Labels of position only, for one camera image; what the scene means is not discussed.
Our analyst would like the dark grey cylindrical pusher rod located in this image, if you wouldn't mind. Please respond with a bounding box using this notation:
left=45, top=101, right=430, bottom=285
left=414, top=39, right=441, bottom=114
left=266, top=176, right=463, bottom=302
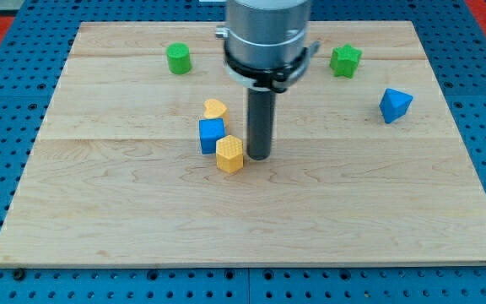
left=246, top=89, right=276, bottom=160

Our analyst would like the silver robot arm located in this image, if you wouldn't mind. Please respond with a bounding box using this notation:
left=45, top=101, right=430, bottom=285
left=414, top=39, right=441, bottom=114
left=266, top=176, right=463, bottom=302
left=215, top=0, right=320, bottom=160

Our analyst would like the green star block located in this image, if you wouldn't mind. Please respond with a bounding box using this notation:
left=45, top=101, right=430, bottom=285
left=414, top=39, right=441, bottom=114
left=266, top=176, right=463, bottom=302
left=329, top=44, right=362, bottom=79

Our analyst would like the blue triangle block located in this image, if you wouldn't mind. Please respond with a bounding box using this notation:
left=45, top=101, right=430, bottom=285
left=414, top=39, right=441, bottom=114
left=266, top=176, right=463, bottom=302
left=379, top=88, right=413, bottom=124

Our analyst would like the yellow heart block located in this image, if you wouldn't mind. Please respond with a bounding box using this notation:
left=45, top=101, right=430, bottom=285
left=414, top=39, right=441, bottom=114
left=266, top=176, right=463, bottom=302
left=203, top=99, right=229, bottom=127

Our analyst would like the blue cube block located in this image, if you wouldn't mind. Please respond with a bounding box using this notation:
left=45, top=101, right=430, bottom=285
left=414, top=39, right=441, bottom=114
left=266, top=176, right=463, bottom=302
left=198, top=118, right=225, bottom=155

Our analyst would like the yellow hexagon block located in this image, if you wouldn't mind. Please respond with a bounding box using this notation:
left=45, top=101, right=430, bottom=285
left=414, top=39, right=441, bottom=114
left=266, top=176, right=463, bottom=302
left=216, top=135, right=244, bottom=173

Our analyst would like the green cylinder block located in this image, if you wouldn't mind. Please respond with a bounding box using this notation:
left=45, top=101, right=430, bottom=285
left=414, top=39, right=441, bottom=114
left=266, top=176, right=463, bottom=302
left=166, top=42, right=192, bottom=74

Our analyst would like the wooden board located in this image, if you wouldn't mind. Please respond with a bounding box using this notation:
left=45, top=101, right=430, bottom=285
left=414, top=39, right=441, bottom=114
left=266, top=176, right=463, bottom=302
left=0, top=21, right=486, bottom=269

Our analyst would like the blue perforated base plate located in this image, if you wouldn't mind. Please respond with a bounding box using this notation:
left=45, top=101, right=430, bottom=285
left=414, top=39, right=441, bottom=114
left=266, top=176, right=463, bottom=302
left=0, top=0, right=486, bottom=303

